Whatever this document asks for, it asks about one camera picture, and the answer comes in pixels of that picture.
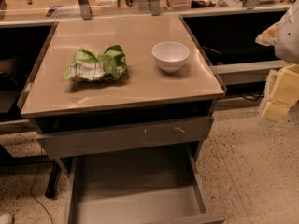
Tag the open grey middle drawer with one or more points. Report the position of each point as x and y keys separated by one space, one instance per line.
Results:
x=156 y=185

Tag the metal bench post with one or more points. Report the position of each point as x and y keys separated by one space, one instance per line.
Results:
x=85 y=9

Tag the white ceramic bowl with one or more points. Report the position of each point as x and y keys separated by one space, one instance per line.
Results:
x=170 y=56

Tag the grey drawer cabinet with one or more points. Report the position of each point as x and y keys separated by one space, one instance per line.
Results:
x=145 y=94

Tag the grey shelf beam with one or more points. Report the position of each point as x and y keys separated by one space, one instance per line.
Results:
x=242 y=73

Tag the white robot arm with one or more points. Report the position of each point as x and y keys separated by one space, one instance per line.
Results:
x=284 y=37

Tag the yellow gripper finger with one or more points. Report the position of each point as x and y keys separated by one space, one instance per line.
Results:
x=281 y=93

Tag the grey top drawer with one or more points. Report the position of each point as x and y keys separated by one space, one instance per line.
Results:
x=123 y=137

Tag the green rice chip bag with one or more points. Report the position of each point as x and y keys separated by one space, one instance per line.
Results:
x=92 y=66

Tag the black table leg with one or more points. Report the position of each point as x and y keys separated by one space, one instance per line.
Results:
x=51 y=187

